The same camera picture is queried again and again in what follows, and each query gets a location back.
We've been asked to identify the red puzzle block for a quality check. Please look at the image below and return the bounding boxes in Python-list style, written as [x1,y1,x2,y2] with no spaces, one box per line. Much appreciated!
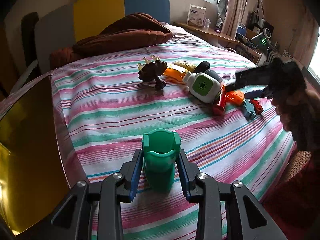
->
[249,99,264,115]

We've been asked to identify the green plastic cup toy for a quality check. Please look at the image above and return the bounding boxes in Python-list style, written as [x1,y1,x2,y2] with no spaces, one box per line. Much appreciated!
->
[142,128,181,193]

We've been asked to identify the person's right hand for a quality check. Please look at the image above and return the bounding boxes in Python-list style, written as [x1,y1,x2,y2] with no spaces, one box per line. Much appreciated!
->
[272,90,319,152]

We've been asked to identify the teal puzzle block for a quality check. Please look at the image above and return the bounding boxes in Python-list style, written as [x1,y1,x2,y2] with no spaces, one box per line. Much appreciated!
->
[241,99,256,120]

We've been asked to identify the orange block toy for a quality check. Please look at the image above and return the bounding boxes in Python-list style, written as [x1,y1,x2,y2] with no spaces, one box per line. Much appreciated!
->
[225,90,245,106]

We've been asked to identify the red lipstick tube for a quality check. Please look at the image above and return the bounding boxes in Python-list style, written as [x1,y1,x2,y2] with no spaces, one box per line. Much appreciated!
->
[212,85,226,115]

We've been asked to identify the wooden side desk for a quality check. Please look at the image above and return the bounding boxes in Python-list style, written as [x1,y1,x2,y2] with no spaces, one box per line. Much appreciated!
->
[173,22,262,63]

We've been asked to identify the white green square bottle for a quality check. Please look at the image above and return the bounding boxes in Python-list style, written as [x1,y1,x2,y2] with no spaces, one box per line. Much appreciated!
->
[182,72,221,103]

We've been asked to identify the gold storage box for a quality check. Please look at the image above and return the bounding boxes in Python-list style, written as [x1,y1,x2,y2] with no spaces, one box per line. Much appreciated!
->
[1,77,69,235]

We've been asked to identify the black lidded clear jar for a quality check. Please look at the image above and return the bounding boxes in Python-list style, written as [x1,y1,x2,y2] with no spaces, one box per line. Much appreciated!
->
[193,61,223,83]

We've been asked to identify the striped bed quilt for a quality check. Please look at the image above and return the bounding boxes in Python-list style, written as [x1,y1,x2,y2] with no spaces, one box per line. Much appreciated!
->
[0,22,298,240]

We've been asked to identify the yellow oval soap box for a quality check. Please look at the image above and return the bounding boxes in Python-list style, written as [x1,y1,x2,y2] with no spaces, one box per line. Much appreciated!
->
[174,61,196,73]

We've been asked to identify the orange plastic toy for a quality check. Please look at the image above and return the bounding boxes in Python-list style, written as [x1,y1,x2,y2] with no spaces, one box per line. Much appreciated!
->
[163,64,188,81]

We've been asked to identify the pink window curtain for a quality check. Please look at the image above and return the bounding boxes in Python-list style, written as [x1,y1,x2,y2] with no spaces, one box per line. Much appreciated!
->
[222,0,247,38]

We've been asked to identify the white cardboard box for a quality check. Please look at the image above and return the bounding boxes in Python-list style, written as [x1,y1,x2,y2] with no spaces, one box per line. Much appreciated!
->
[187,4,206,27]

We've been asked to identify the brown dinosaur toy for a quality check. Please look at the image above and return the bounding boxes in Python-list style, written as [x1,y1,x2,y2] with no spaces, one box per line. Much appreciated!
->
[138,55,168,90]

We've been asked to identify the brown blanket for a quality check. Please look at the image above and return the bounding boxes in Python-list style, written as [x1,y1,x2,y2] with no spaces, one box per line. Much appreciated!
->
[49,12,173,70]

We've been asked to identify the multicolour padded headboard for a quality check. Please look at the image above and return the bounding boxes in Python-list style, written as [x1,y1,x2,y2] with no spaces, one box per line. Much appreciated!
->
[21,0,170,74]

